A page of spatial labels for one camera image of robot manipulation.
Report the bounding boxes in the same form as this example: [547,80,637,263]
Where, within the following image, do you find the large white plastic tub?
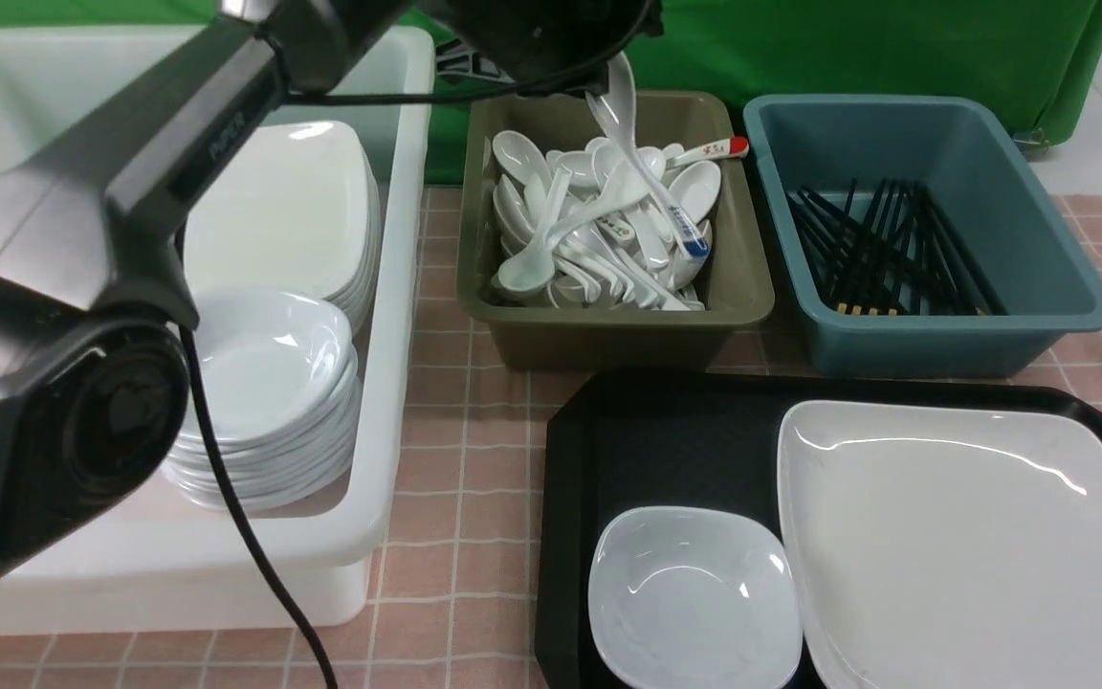
[0,26,431,636]

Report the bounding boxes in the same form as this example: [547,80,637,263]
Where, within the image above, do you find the large white spoon on pile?
[493,158,649,297]

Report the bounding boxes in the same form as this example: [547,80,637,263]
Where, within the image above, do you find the white spoon red handle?
[662,136,750,170]

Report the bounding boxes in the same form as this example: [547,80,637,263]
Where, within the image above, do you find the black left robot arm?
[0,1,662,579]

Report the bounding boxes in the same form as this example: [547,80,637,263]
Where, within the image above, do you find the stack of white bowls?
[195,286,363,515]

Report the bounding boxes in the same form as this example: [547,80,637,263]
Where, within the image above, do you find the black serving tray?
[532,369,1102,688]

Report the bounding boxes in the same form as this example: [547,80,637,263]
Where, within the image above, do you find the olive green plastic bin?
[456,97,777,372]

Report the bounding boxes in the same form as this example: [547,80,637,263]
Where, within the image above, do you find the small white square bowl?
[587,505,804,688]

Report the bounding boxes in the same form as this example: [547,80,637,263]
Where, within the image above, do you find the stack of white square plates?
[184,121,383,331]

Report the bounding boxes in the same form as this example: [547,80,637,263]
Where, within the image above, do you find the white spoon blue print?
[585,52,710,263]

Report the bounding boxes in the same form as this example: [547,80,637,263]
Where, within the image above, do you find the pile of white spoons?
[490,130,722,310]

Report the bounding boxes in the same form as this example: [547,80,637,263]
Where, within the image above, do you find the large white square plate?
[777,400,1102,688]

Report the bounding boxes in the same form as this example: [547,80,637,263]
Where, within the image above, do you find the green backdrop cloth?
[0,0,1102,187]

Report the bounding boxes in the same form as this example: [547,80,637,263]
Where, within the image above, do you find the blue plastic bin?
[743,93,1102,379]

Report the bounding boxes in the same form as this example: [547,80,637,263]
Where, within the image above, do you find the bundle of black chopsticks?
[784,177,1007,317]

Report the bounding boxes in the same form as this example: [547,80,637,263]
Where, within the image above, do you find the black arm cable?
[176,0,657,689]

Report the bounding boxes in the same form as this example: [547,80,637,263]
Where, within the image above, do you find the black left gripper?
[415,1,665,95]

